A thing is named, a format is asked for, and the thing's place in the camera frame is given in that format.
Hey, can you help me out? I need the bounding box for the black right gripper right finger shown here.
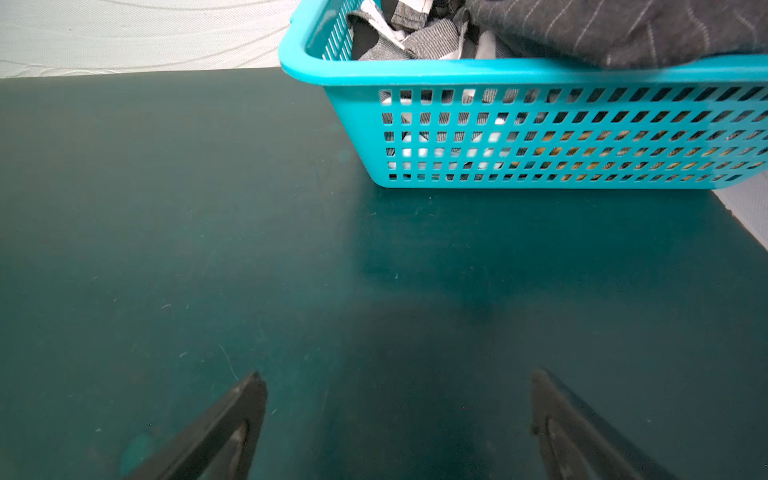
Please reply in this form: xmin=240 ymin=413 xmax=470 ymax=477
xmin=530 ymin=369 xmax=675 ymax=479

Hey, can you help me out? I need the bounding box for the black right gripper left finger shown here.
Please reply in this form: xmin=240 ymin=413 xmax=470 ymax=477
xmin=127 ymin=372 xmax=268 ymax=479

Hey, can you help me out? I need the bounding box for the dark grey pinstriped shirt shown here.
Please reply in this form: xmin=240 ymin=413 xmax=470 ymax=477
xmin=466 ymin=0 xmax=767 ymax=70

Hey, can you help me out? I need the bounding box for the teal plastic laundry basket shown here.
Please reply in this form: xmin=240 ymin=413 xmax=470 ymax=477
xmin=279 ymin=1 xmax=767 ymax=189

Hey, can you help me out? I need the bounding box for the black white checkered shirt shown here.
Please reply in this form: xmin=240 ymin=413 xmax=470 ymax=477
xmin=346 ymin=0 xmax=513 ymax=61

